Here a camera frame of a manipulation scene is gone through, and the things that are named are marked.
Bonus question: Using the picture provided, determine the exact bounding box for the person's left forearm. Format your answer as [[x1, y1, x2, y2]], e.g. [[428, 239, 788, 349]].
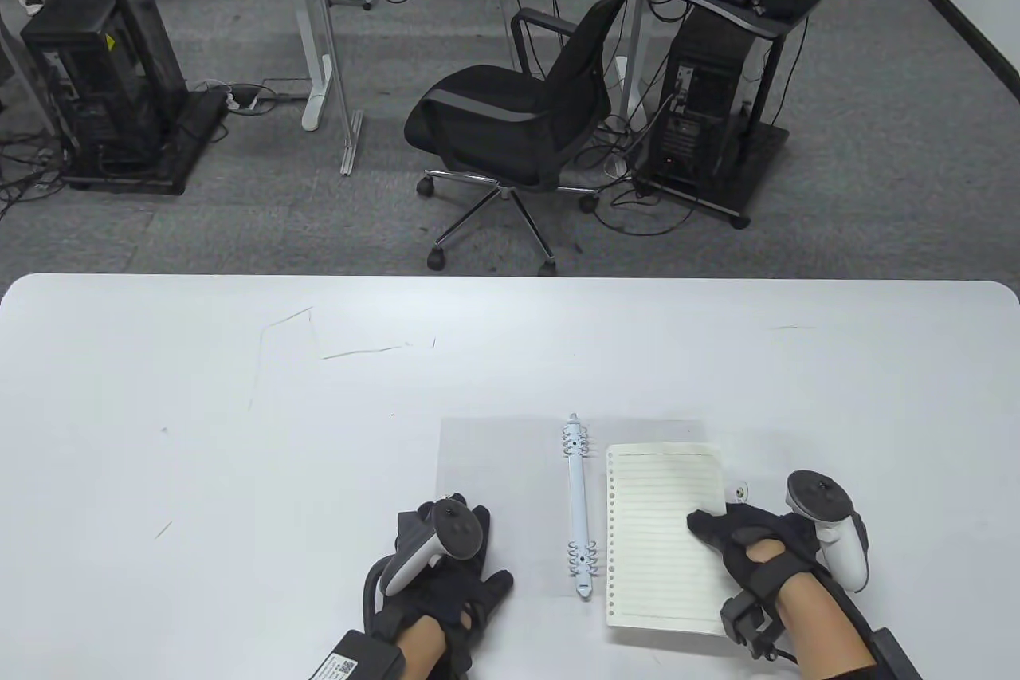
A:
[[394, 616, 447, 680]]

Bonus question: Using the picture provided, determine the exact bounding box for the black wrist box white label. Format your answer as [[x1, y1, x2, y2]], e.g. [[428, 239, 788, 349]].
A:
[[307, 630, 406, 680]]

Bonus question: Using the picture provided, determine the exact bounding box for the aluminium frame post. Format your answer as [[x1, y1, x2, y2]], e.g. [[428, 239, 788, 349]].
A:
[[303, 0, 365, 177]]

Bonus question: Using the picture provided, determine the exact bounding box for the black computer tower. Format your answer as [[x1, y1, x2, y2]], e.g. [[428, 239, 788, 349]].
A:
[[20, 0, 188, 179], [647, 10, 754, 191]]

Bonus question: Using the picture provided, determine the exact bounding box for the black cart with keyboard tray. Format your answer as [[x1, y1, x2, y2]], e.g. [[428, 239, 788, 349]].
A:
[[588, 0, 826, 229]]

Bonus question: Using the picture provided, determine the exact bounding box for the clear ring binder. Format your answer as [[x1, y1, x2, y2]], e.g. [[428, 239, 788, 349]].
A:
[[437, 413, 750, 601]]

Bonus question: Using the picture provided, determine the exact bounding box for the black office chair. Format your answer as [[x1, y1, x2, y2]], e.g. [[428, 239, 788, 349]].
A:
[[404, 0, 638, 277]]

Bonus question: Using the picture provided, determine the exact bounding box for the tangle of floor cables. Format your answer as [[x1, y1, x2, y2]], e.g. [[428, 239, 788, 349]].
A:
[[0, 126, 69, 222], [586, 94, 694, 238]]

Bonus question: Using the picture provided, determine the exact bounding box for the person's left hand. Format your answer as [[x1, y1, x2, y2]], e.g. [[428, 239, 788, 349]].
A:
[[363, 493, 515, 673]]

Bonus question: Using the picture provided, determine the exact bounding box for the black cart with pole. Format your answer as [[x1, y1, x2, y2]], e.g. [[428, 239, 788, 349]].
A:
[[60, 0, 232, 196]]

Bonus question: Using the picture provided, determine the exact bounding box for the grey and white controller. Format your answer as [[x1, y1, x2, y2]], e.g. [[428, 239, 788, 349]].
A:
[[377, 499, 485, 597], [787, 470, 869, 593]]

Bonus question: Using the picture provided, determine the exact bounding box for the lined loose-leaf paper stack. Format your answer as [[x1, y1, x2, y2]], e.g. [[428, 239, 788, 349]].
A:
[[606, 442, 730, 637]]

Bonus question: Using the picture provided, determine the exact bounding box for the person's right forearm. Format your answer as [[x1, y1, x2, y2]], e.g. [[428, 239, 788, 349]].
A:
[[777, 572, 877, 680]]

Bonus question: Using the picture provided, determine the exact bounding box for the person's right hand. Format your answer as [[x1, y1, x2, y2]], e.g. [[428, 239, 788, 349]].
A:
[[687, 501, 826, 661]]

